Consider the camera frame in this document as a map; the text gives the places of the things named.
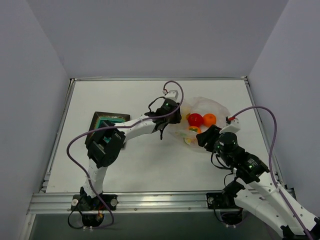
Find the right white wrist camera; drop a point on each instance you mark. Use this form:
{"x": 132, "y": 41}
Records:
{"x": 232, "y": 125}

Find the orange fake tangerine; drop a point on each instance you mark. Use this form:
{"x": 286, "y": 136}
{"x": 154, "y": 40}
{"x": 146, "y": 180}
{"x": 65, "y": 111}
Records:
{"x": 209, "y": 119}

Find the aluminium front rail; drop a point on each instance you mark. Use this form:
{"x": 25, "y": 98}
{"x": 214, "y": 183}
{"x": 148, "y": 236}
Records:
{"x": 127, "y": 202}

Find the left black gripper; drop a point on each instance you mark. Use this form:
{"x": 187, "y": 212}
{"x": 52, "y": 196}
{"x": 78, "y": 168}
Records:
{"x": 175, "y": 115}

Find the orange fake persimmon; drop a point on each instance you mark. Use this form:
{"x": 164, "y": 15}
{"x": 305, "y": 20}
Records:
{"x": 195, "y": 129}

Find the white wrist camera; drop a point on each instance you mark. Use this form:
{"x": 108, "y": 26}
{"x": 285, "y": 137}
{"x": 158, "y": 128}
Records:
{"x": 232, "y": 125}
{"x": 172, "y": 94}

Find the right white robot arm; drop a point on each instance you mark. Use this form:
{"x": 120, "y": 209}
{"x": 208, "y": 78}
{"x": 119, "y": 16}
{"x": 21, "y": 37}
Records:
{"x": 254, "y": 190}

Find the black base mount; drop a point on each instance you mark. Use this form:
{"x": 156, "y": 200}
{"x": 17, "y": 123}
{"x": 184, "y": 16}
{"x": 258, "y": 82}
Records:
{"x": 224, "y": 209}
{"x": 92, "y": 210}

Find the clear plastic bag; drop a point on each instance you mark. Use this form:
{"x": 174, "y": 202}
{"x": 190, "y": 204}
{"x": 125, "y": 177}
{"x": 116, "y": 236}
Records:
{"x": 202, "y": 106}

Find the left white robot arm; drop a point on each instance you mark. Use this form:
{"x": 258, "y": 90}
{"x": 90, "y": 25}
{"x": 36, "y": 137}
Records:
{"x": 104, "y": 146}

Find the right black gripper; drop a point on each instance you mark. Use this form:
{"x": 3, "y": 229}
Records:
{"x": 206, "y": 137}

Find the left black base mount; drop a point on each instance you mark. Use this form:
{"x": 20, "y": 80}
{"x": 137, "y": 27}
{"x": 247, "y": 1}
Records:
{"x": 92, "y": 210}

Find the red fake apple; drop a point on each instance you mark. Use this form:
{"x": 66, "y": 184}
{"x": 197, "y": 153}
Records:
{"x": 195, "y": 119}

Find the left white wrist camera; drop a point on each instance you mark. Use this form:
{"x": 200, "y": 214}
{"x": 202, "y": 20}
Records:
{"x": 172, "y": 94}

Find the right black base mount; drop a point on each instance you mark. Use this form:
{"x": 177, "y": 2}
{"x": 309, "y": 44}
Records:
{"x": 224, "y": 209}

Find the dark teal square plate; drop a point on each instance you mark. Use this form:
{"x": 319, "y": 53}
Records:
{"x": 100, "y": 118}

